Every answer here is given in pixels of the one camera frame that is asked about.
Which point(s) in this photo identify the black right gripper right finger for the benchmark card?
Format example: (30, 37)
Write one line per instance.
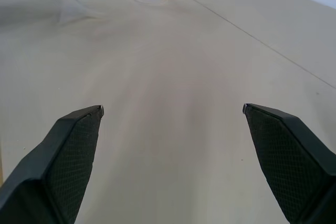
(286, 161)

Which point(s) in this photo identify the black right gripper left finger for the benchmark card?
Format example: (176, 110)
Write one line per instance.
(60, 161)

